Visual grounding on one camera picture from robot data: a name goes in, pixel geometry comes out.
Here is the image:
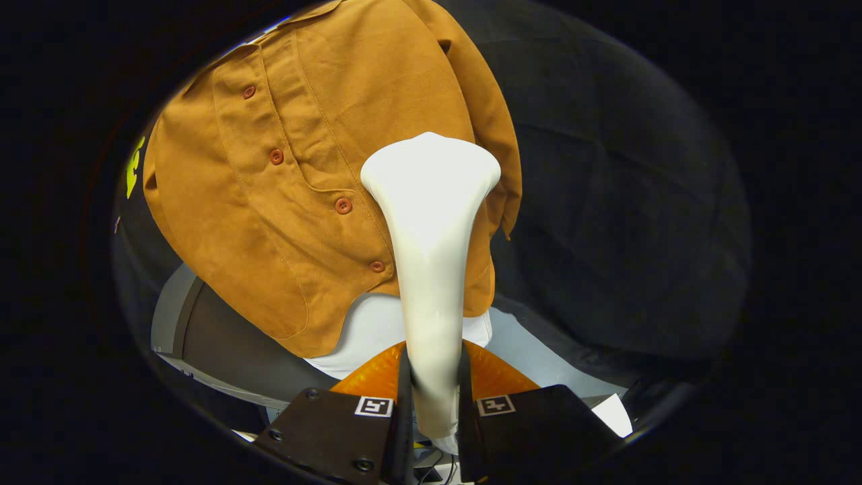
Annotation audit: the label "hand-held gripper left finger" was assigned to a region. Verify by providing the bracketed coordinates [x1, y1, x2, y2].
[253, 341, 413, 485]

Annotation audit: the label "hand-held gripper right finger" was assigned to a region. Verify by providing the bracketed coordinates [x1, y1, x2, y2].
[458, 339, 622, 485]

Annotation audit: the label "white garment steamer head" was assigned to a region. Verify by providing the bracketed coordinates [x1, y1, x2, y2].
[360, 131, 502, 442]

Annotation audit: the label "orange button shirt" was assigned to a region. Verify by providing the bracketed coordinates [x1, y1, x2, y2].
[142, 0, 523, 358]

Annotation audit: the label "black backdrop cloth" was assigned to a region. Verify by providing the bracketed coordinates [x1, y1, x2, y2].
[111, 0, 752, 386]

